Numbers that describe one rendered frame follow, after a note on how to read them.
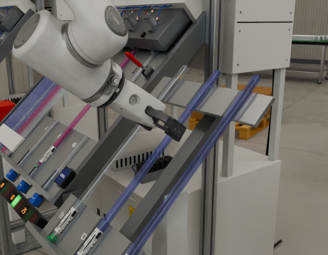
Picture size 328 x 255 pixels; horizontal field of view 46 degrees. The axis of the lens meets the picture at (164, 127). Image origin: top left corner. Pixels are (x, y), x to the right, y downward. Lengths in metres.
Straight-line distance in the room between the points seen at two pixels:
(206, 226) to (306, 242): 1.05
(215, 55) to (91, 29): 0.70
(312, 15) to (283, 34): 9.83
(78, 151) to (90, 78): 0.54
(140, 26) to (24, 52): 0.75
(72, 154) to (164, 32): 0.45
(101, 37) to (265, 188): 1.20
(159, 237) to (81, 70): 0.45
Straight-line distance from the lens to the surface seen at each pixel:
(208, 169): 1.28
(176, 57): 1.15
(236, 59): 1.32
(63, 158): 1.16
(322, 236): 2.42
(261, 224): 1.69
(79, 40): 0.56
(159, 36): 1.15
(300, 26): 11.40
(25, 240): 2.30
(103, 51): 0.56
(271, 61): 1.47
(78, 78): 0.60
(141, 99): 0.65
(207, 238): 1.39
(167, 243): 0.88
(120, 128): 1.07
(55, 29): 0.58
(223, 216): 1.48
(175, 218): 0.86
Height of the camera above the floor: 1.18
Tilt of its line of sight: 16 degrees down
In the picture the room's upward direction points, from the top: straight up
